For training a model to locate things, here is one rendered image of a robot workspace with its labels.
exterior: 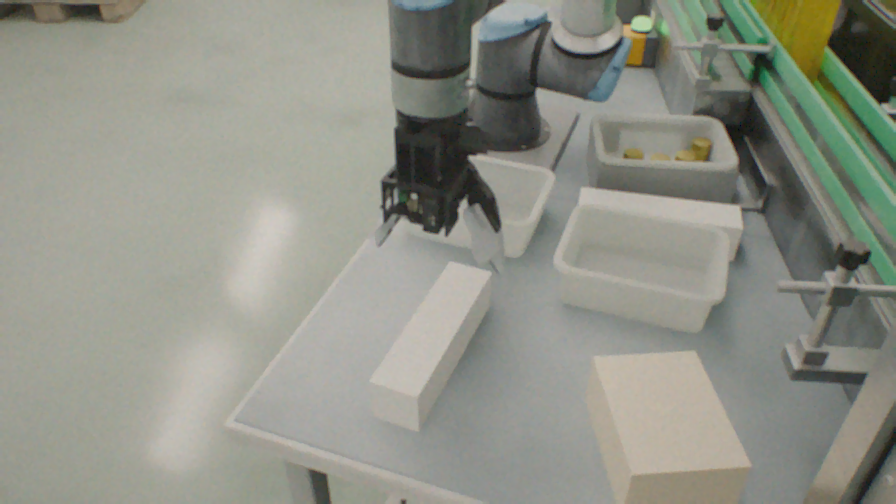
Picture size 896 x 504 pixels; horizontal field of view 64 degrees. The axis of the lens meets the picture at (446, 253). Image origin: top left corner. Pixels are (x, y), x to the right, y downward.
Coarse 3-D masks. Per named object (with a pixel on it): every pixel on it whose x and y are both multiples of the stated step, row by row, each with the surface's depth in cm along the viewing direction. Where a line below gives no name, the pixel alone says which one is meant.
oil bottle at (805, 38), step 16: (800, 0) 116; (816, 0) 114; (832, 0) 114; (800, 16) 116; (816, 16) 115; (832, 16) 115; (784, 32) 122; (800, 32) 117; (816, 32) 117; (800, 48) 119; (816, 48) 118; (800, 64) 120; (816, 64) 120
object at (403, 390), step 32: (448, 288) 95; (480, 288) 95; (416, 320) 90; (448, 320) 90; (480, 320) 98; (416, 352) 86; (448, 352) 88; (384, 384) 82; (416, 384) 82; (384, 416) 85; (416, 416) 82
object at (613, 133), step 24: (600, 120) 128; (624, 120) 128; (648, 120) 128; (672, 120) 128; (696, 120) 127; (600, 144) 120; (624, 144) 131; (648, 144) 130; (672, 144) 130; (720, 144) 122; (672, 168) 115; (696, 168) 115; (720, 168) 114
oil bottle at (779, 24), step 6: (780, 0) 124; (786, 0) 121; (792, 0) 120; (780, 6) 124; (786, 6) 121; (780, 12) 124; (786, 12) 121; (774, 18) 126; (780, 18) 123; (786, 18) 122; (774, 24) 126; (780, 24) 123; (786, 24) 122; (774, 30) 126; (780, 30) 123; (780, 36) 124; (780, 42) 124
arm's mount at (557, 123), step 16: (544, 112) 146; (560, 112) 146; (576, 112) 147; (544, 128) 140; (560, 128) 141; (528, 144) 135; (544, 144) 136; (560, 144) 136; (512, 160) 131; (528, 160) 131; (544, 160) 131
